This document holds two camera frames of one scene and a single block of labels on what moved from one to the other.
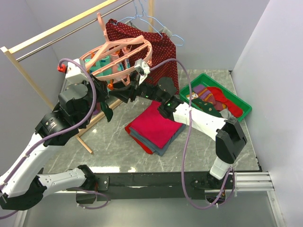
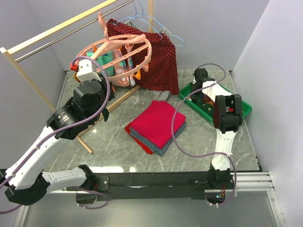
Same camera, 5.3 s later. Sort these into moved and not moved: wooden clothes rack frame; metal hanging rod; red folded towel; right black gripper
Moved: right black gripper
Not moved: wooden clothes rack frame; red folded towel; metal hanging rod
